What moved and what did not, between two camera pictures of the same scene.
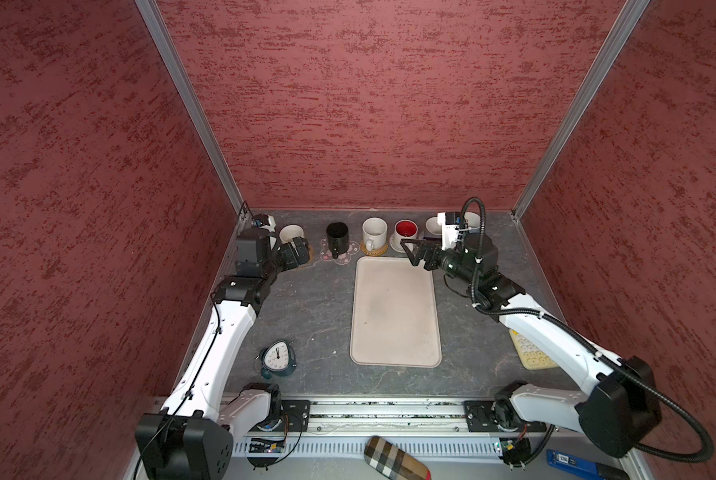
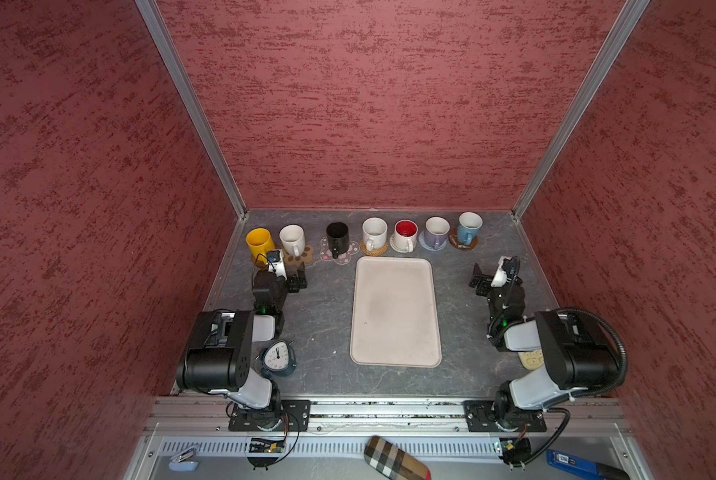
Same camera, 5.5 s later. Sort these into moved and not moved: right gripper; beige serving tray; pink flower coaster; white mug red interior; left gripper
Moved: left gripper; right gripper
Not moved: beige serving tray; pink flower coaster; white mug red interior
